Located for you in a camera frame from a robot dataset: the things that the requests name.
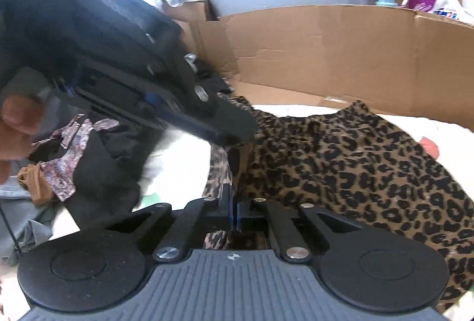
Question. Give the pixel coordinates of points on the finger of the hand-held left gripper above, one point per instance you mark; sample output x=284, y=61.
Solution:
x=229, y=121

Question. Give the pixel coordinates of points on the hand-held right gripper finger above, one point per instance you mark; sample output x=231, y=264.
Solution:
x=231, y=211
x=239, y=214

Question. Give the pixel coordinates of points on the leopard print garment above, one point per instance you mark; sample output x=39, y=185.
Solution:
x=351, y=176

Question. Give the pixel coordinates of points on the person's left hand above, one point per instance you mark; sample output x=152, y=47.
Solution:
x=18, y=128

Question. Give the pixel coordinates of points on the white printed blanket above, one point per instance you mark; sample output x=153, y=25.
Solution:
x=177, y=158

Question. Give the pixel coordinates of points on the brown cardboard sheet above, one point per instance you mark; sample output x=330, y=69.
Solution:
x=333, y=54

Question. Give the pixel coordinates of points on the purple patterned garment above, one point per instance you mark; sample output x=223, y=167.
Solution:
x=59, y=165

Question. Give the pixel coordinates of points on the brown garment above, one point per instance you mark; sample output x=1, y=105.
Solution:
x=37, y=184

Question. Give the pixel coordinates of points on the light grey cloth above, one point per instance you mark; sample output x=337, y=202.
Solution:
x=26, y=224

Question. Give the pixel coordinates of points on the purple packet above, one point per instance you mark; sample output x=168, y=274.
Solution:
x=418, y=3

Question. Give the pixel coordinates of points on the white printed plastic packet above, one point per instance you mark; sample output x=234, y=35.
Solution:
x=453, y=10

